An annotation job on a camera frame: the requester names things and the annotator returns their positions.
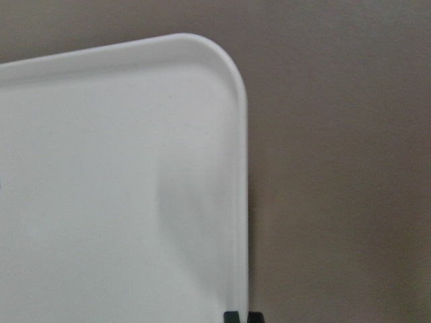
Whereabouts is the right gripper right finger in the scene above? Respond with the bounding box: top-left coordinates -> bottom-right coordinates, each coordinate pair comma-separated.
247,311 -> 265,323

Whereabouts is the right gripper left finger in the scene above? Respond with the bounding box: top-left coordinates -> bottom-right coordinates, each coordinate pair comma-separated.
223,311 -> 240,323

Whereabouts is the cream rabbit tray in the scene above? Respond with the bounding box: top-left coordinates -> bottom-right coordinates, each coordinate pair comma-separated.
1,34 -> 248,322

